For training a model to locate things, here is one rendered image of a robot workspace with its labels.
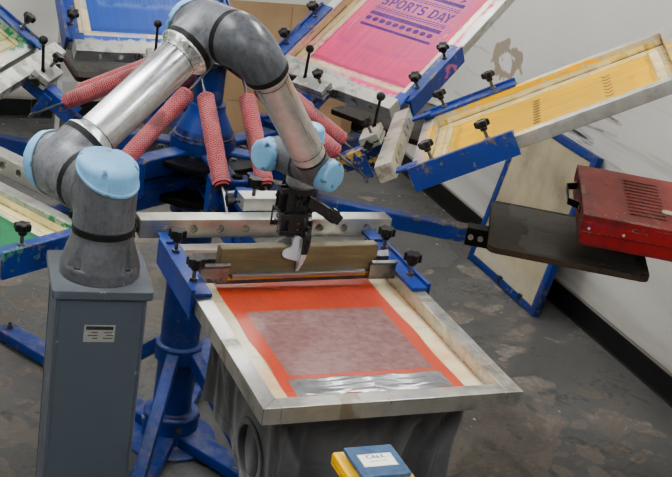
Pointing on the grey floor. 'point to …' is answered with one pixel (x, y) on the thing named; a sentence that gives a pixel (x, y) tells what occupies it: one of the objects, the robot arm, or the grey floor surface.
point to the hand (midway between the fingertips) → (297, 262)
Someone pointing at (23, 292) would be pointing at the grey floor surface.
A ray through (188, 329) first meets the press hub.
